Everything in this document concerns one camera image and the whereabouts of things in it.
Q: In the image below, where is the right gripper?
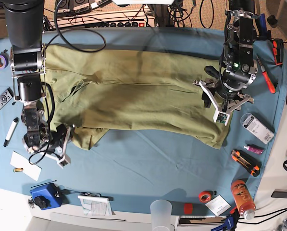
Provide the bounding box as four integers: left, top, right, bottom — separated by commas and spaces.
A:
22, 124, 74, 168

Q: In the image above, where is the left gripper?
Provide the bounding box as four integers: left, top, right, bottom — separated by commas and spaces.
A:
193, 64, 258, 125

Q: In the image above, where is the olive green t-shirt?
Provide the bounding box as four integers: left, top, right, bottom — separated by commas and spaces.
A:
45, 45, 229, 150

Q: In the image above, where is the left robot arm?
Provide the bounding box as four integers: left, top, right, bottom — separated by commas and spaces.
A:
193, 0, 258, 125

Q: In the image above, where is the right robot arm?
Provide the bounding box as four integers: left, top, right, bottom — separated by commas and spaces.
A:
3, 0, 71, 168

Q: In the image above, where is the white paper card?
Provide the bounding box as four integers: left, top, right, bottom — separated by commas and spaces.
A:
10, 151, 42, 181

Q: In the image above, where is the white black marker pen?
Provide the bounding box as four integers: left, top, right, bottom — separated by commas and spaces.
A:
3, 117, 19, 147

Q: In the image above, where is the small yellow battery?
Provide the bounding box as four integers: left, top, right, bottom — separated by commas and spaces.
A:
13, 168, 24, 172

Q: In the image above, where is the blue plastic box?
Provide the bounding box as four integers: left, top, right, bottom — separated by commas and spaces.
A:
30, 183, 62, 210

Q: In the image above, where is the black knob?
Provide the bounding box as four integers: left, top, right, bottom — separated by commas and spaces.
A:
34, 196, 50, 210

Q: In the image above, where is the pink glue tube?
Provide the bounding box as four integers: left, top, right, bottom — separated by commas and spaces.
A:
243, 145, 264, 155

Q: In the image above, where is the orange black tool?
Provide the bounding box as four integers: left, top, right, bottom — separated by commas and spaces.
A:
269, 38, 284, 66

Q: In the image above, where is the white folded booklet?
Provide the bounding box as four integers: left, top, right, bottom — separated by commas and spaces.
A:
77, 195, 112, 217

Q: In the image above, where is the blue table cloth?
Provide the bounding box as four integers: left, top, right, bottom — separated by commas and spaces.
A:
0, 27, 287, 215

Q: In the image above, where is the black remote control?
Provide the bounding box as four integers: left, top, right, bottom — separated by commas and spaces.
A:
0, 88, 13, 109

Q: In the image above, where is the orange black utility knife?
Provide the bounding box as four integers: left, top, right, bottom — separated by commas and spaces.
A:
231, 150, 261, 177

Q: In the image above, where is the purple tape roll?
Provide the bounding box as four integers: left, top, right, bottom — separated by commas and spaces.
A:
0, 50, 10, 69

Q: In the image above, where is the red tape roll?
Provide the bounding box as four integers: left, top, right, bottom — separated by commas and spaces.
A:
198, 191, 213, 203

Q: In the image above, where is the orange drink bottle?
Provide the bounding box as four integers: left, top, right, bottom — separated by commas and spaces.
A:
231, 180, 256, 220

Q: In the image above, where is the white small card box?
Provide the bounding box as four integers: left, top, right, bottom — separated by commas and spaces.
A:
205, 195, 231, 216

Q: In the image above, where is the black power adapter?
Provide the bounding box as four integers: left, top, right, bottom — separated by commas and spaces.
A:
271, 191, 287, 199

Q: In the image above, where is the translucent plastic cup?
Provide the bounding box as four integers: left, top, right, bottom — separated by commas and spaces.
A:
150, 200, 172, 231

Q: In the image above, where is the red plastic cap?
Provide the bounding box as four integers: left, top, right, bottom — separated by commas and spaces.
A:
183, 203, 193, 215

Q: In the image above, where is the blue clamp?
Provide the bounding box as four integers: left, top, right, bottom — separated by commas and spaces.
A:
211, 206, 240, 231

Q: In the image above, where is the black cable tie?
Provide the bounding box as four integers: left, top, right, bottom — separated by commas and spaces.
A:
31, 180, 57, 188

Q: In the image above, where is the orange handled screwdriver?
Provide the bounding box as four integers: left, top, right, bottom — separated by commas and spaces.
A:
255, 54, 278, 94

